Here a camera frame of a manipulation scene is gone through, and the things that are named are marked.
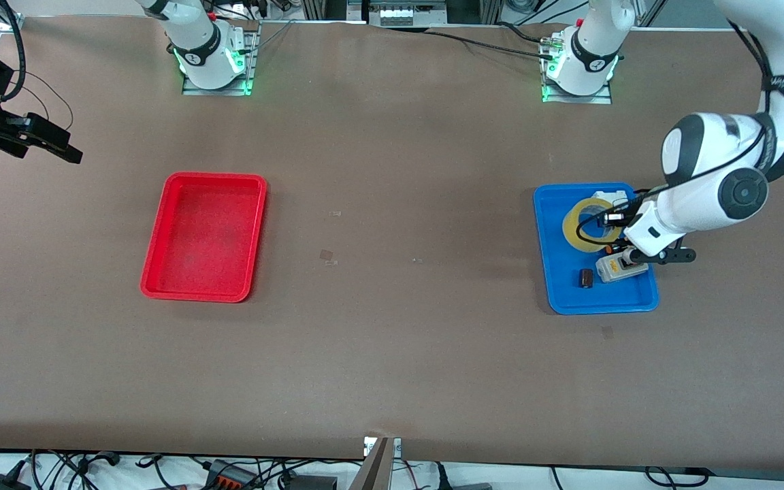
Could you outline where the yellow clear tape roll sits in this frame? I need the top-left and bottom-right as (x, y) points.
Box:
(561, 197), (628, 253)

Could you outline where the blue plastic tray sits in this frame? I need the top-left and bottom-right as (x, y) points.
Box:
(533, 182), (659, 316)

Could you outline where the red plastic tray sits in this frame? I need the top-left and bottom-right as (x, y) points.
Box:
(140, 171), (268, 304)

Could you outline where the grey metal beam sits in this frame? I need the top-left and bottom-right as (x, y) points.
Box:
(348, 438), (394, 490)

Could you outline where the orange black power strip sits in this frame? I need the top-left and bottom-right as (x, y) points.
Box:
(203, 461), (258, 488)

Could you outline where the thin black left arm wire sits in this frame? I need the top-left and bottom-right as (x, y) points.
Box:
(577, 197), (638, 246)

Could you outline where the grey on-off switch box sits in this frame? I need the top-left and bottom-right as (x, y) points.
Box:
(595, 257), (650, 283)

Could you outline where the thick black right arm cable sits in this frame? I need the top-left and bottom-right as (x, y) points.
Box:
(0, 0), (27, 103)

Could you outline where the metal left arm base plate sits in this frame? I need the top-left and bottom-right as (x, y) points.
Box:
(540, 31), (614, 105)

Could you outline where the short black table cable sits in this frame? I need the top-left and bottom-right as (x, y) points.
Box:
(497, 20), (546, 45)

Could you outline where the long black table cable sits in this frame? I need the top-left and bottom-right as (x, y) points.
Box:
(425, 30), (557, 61)

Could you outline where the thin grey table cable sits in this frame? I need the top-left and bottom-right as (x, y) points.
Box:
(246, 19), (297, 55)

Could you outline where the black looped floor cable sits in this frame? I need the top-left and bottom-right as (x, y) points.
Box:
(644, 466), (713, 487)

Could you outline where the aluminium frame with power strip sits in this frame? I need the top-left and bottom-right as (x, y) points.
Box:
(300, 0), (502, 28)

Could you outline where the metal table edge bracket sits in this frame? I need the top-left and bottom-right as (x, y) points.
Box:
(363, 436), (403, 458)

